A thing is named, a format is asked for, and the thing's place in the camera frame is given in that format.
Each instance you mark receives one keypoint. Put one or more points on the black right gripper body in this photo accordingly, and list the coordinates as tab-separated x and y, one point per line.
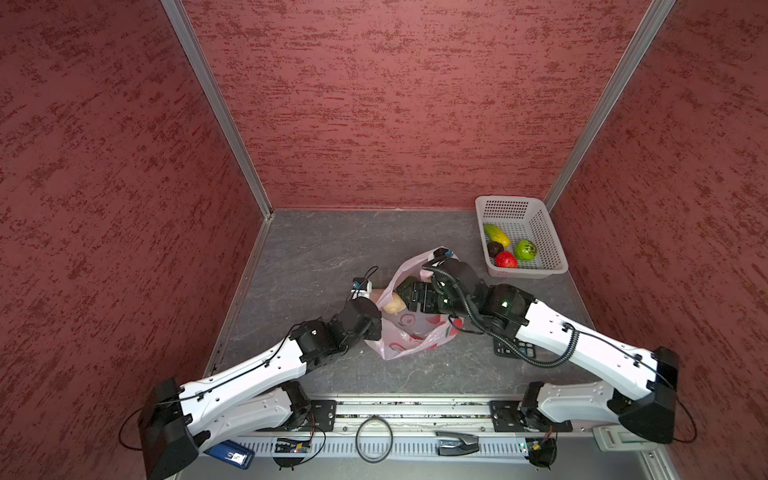
439	299

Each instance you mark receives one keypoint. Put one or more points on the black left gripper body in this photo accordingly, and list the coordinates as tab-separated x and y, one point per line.
372	332

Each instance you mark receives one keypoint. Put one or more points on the pale yellow fruit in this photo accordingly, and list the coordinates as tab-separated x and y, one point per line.
395	305

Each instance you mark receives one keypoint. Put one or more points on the pink printed plastic bag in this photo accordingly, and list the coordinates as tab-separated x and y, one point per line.
407	333

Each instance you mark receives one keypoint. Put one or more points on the dark brown round fruit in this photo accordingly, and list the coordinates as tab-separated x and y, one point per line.
494	249

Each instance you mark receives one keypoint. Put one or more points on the red fruit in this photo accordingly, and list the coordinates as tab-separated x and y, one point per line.
505	259

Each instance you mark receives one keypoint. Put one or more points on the yellow green mango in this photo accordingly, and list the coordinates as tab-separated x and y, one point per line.
496	234

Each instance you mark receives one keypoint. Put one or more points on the green spotted custard apple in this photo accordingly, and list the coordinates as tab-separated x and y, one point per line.
525	251

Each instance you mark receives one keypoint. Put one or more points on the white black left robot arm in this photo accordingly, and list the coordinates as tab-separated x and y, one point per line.
178	422

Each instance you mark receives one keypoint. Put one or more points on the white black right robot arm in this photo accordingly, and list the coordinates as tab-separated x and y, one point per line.
634	387

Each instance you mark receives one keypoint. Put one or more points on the black desk calculator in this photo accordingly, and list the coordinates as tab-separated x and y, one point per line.
514	349

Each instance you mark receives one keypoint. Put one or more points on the white perforated plastic basket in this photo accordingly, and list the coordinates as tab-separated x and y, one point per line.
522	218

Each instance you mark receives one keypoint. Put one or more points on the left small circuit board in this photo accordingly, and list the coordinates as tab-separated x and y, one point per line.
292	446

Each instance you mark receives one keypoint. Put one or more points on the small circuit board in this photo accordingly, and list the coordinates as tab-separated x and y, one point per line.
542	453
292	446

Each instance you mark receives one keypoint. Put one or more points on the black stapler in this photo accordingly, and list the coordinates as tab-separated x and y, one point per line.
452	444

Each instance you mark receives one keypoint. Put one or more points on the right small circuit board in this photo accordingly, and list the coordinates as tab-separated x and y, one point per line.
542	453

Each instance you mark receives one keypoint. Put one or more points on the blue black box device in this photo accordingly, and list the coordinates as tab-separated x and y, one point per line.
232	453

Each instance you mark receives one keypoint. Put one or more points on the grey plastic holder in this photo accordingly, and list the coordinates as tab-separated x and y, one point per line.
616	438

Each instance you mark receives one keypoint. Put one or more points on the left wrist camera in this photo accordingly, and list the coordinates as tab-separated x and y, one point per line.
361	288

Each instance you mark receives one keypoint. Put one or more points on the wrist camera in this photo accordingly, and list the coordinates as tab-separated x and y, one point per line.
442	253
361	288

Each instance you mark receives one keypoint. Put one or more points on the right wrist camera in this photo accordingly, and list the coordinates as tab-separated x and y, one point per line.
442	253

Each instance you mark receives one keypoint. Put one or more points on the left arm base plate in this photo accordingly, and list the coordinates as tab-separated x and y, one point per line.
322	415

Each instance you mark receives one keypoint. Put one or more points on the aluminium front rail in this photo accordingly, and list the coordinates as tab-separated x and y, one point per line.
375	429

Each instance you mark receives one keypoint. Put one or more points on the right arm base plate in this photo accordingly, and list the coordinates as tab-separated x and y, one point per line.
510	416

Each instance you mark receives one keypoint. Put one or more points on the aluminium corner post right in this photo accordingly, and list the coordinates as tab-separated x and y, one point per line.
645	33

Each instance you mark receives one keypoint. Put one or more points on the aluminium corner post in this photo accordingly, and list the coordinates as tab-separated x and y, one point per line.
193	50
645	33

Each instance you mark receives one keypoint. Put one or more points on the aluminium corner post left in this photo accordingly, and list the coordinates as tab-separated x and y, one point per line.
193	50

